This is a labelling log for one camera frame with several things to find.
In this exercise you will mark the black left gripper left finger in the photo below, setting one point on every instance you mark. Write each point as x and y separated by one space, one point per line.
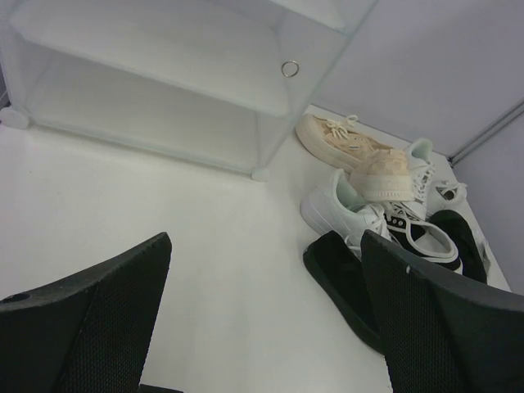
90 331

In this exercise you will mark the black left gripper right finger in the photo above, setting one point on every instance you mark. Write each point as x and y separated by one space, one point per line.
441 331

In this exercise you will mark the beige lace sneaker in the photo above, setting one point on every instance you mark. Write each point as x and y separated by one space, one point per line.
383 176
336 143

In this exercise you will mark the white plastic shoe cabinet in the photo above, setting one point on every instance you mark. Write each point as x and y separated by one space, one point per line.
155 78

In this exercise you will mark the white sneaker near cabinet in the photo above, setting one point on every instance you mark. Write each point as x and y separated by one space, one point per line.
334 205

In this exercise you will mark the black sneaker overturned right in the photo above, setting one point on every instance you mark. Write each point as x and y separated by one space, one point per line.
459 231

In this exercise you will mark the white sneaker rear middle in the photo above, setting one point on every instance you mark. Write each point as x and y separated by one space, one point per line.
422 170

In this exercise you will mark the beige lace sneaker lying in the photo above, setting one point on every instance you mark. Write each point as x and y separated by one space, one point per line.
336 143

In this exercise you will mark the aluminium corner frame post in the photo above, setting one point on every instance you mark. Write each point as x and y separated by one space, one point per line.
484 136

